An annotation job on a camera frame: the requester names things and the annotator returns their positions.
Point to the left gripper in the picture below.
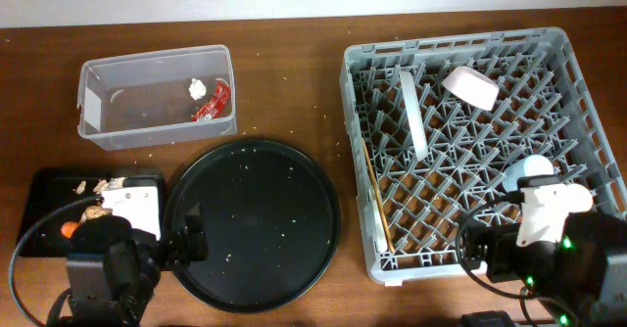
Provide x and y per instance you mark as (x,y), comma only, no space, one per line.
(181,254)

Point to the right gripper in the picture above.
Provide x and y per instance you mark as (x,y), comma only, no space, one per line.
(500,242)

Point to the light blue cup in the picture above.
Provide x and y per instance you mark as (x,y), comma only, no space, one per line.
(530,166)

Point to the rice and peanut shells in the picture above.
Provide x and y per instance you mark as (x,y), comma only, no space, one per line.
(102,185)

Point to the brown walnut shell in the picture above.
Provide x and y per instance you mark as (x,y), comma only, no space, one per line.
(93,212)

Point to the orange carrot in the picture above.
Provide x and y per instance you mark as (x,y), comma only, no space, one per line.
(68,228)

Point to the wooden chopstick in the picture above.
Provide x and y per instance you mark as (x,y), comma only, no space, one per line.
(377,195)

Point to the red snack wrapper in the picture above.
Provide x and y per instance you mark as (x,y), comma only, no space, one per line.
(217,103)

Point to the white tissue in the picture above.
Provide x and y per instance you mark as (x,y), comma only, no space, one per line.
(197,89)

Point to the pink bowl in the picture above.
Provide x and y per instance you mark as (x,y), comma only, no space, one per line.
(473,87)

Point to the grey plate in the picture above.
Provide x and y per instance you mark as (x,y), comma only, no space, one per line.
(414,115)

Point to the white cup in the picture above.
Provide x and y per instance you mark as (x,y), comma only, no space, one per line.
(577,198)

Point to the white plastic fork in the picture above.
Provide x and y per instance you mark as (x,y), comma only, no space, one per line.
(379,235)

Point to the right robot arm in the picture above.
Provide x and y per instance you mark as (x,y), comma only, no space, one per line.
(580,279)

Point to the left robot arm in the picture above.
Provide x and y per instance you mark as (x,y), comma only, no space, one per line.
(114,269)

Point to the grey dishwasher rack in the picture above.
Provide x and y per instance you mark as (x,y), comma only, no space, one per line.
(544,107)

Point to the clear plastic waste bin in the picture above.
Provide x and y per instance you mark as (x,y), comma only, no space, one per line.
(142,100)

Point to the round black serving tray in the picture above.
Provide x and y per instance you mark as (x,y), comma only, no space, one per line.
(271,219)

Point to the black rectangular tray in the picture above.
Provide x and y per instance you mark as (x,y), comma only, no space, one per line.
(53,187)

